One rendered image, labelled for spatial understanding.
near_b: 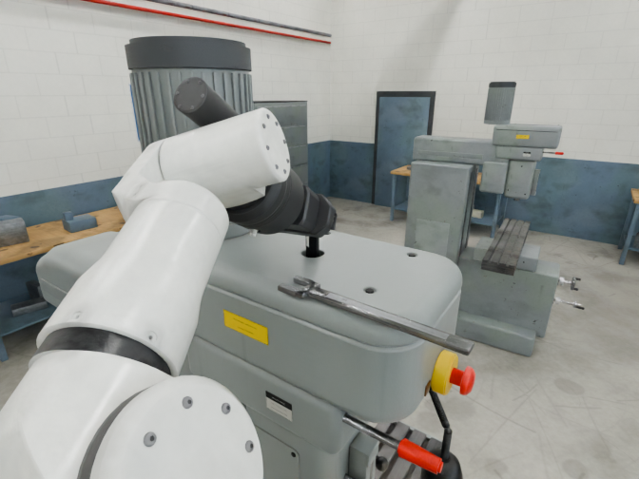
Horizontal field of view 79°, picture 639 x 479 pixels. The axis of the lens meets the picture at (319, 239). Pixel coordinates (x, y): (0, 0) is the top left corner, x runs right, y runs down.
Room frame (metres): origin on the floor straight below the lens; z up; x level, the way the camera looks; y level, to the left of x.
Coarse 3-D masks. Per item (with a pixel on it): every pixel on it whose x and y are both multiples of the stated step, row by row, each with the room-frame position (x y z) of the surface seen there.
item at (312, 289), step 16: (288, 288) 0.45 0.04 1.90; (304, 288) 0.45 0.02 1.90; (320, 288) 0.45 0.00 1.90; (336, 304) 0.41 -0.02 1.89; (352, 304) 0.41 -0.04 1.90; (384, 320) 0.37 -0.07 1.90; (400, 320) 0.37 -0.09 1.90; (416, 336) 0.35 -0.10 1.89; (432, 336) 0.34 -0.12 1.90; (448, 336) 0.34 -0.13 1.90; (464, 352) 0.32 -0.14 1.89
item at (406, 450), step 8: (344, 416) 0.42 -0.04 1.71; (352, 416) 0.42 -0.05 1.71; (352, 424) 0.41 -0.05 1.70; (360, 424) 0.41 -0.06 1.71; (368, 432) 0.40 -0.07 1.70; (376, 432) 0.40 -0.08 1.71; (384, 440) 0.39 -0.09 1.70; (392, 440) 0.38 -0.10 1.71; (408, 440) 0.38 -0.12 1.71; (400, 448) 0.37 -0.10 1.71; (408, 448) 0.37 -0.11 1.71; (416, 448) 0.37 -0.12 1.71; (400, 456) 0.37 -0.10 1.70; (408, 456) 0.36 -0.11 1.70; (416, 456) 0.36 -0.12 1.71; (424, 456) 0.36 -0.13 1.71; (432, 456) 0.36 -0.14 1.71; (416, 464) 0.36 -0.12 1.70; (424, 464) 0.35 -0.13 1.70; (432, 464) 0.35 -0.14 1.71; (440, 464) 0.35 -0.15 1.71
